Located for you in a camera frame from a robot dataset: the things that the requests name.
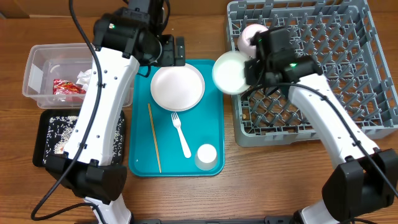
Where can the white plastic fork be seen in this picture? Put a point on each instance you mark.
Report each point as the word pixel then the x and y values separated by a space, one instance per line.
pixel 177 124

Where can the large white plate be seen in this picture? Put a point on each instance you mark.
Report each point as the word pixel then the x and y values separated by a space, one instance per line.
pixel 177 88

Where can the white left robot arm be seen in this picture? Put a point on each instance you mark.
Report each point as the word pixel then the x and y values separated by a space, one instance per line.
pixel 131 37

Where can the wooden chopstick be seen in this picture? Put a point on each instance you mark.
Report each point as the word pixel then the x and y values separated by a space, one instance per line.
pixel 154 137

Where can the black tray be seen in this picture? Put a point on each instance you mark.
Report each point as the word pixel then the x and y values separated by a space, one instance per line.
pixel 42 132

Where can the grey dishwasher rack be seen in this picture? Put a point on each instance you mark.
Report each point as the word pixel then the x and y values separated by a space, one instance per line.
pixel 342 38

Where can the frosted white cup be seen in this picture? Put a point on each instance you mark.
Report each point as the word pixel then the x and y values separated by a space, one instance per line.
pixel 206 157

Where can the teal plastic tray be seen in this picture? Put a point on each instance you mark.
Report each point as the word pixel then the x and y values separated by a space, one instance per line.
pixel 203 124

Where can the clear plastic bin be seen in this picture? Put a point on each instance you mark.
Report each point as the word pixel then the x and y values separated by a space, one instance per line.
pixel 47 63

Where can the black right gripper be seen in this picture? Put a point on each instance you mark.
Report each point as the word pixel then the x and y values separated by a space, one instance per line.
pixel 255 68

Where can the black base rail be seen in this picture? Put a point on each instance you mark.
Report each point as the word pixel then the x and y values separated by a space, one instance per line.
pixel 266 220

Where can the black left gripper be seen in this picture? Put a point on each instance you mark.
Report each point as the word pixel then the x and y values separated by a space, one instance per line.
pixel 172 58

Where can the spilled rice and nuts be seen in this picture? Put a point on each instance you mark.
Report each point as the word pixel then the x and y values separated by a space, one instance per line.
pixel 60 129

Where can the red snack wrapper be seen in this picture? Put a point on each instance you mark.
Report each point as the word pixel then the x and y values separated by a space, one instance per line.
pixel 64 87

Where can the bowl with rice and nuts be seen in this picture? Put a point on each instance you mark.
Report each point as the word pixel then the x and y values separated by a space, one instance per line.
pixel 244 40

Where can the white bowl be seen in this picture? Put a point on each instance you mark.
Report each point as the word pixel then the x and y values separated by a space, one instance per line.
pixel 228 73

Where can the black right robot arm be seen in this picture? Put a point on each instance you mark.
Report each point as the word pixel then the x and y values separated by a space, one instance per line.
pixel 364 178

